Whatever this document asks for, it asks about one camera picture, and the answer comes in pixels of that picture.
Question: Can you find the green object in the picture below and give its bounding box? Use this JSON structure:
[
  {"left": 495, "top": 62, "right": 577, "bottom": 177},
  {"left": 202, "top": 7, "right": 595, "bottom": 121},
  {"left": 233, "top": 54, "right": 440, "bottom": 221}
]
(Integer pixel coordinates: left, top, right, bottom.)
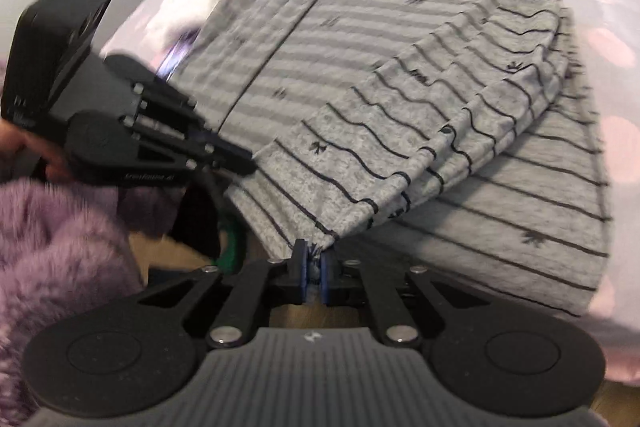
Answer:
[{"left": 212, "top": 212, "right": 248, "bottom": 273}]

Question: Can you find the person's left hand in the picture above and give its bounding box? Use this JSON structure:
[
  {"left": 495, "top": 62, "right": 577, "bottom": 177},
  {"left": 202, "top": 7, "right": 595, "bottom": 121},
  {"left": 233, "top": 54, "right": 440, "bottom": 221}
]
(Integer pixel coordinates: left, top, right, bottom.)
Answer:
[{"left": 0, "top": 119, "right": 76, "bottom": 182}]

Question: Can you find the grey striped shirt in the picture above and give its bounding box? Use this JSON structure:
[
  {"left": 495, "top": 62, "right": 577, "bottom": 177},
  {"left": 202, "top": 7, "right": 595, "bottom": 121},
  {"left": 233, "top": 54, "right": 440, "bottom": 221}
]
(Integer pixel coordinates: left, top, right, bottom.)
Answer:
[{"left": 170, "top": 0, "right": 613, "bottom": 318}]

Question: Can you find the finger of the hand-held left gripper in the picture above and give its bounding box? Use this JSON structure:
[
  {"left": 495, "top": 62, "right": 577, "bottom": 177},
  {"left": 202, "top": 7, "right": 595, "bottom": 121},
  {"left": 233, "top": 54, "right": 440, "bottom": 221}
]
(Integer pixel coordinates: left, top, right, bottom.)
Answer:
[
  {"left": 122, "top": 116, "right": 258, "bottom": 176},
  {"left": 104, "top": 53, "right": 208, "bottom": 135}
]

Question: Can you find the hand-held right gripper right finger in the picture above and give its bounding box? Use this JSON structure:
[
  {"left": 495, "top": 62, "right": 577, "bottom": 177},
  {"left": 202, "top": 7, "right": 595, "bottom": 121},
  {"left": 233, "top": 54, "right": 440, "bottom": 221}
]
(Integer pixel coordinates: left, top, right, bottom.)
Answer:
[{"left": 320, "top": 251, "right": 493, "bottom": 350}]

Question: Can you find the person's left forearm purple sleeve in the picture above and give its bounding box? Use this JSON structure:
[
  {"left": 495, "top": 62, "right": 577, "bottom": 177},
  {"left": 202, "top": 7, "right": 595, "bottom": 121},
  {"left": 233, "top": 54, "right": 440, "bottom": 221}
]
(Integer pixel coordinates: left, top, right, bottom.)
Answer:
[{"left": 0, "top": 157, "right": 151, "bottom": 427}]

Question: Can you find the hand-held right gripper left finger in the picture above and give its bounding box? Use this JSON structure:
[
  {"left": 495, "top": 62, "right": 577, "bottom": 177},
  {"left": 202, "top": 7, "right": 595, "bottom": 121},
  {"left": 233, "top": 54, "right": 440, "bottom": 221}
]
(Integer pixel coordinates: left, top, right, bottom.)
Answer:
[{"left": 139, "top": 239, "right": 311, "bottom": 350}]

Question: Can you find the grey bedspread with pink dots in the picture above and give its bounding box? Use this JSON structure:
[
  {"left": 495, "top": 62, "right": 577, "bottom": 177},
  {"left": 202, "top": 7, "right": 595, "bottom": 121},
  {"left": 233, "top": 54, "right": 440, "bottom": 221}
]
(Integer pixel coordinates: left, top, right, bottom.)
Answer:
[{"left": 100, "top": 0, "right": 640, "bottom": 383}]

